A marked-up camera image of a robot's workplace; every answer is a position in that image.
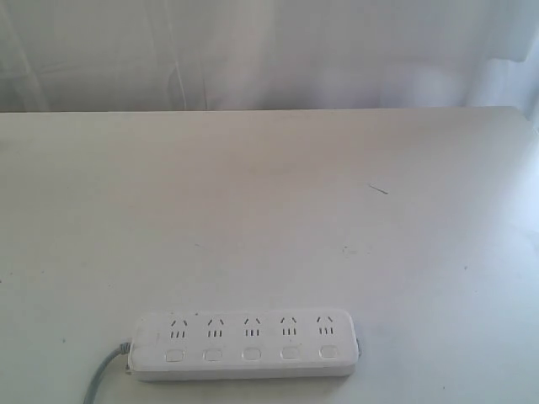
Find white five-socket power strip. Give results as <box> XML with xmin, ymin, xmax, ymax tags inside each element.
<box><xmin>128</xmin><ymin>308</ymin><xmax>360</xmax><ymax>381</ymax></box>

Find grey power cord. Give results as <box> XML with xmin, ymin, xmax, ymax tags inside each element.
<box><xmin>82</xmin><ymin>341</ymin><xmax>134</xmax><ymax>404</ymax></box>

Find white backdrop curtain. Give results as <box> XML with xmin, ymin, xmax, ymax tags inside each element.
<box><xmin>1</xmin><ymin>1</ymin><xmax>538</xmax><ymax>123</ymax></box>

